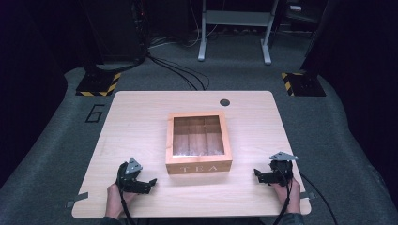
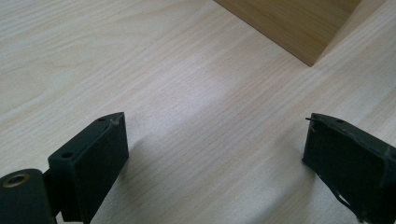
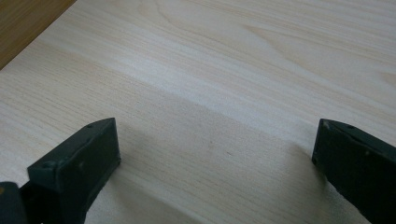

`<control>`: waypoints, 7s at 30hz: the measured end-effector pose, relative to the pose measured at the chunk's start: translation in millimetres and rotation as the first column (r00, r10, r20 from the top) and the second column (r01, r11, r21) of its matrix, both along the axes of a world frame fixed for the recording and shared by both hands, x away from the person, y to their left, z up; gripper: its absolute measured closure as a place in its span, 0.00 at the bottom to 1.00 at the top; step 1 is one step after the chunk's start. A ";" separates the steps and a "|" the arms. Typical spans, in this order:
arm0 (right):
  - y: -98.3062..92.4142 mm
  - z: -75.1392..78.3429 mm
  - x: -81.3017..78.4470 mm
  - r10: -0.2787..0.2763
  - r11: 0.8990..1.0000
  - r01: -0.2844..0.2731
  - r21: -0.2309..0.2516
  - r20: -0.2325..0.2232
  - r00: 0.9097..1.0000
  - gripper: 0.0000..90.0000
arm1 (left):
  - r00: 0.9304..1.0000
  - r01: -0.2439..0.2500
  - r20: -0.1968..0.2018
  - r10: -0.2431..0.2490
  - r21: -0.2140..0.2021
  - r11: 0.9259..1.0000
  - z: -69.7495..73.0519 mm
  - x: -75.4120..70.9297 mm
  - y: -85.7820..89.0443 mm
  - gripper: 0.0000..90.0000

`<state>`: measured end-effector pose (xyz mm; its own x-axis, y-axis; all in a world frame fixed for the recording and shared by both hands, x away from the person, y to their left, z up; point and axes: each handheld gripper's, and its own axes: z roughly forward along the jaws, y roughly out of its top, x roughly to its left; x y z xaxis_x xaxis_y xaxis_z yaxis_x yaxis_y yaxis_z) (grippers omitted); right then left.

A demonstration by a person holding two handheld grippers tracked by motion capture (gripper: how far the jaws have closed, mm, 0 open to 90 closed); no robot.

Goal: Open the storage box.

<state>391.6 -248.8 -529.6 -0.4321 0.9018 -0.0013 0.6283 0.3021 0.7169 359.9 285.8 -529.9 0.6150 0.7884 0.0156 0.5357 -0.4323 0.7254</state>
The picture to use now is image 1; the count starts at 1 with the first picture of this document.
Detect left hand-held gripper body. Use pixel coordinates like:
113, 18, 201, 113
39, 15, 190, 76
115, 157, 150, 195

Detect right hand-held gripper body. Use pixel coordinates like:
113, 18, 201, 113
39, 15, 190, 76
258, 151, 299, 188

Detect person's left hand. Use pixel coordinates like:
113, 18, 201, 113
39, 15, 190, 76
104, 182, 139, 220

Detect person's right hand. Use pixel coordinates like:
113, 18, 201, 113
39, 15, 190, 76
269, 176, 302, 216

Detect wooden tea box glass lid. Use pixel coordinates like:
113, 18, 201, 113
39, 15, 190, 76
164, 111, 234, 175

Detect black hazard-striped stand base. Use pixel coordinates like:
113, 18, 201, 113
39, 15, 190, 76
75, 71, 122, 98
280, 71, 327, 98

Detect black equipment cabinet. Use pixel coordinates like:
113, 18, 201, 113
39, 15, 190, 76
79, 0, 148, 65

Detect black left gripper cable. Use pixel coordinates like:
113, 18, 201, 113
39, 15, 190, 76
118, 187, 137, 225

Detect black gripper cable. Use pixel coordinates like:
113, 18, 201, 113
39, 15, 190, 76
118, 187, 137, 225
271, 168, 339, 225

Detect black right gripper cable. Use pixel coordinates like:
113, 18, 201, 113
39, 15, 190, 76
271, 168, 339, 225

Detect black floor cables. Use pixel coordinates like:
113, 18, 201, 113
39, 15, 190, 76
145, 51, 211, 92

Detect white floor cables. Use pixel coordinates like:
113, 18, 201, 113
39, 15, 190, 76
148, 24, 220, 51

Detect white metal desk frame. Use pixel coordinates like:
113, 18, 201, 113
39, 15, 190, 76
197, 0, 280, 66

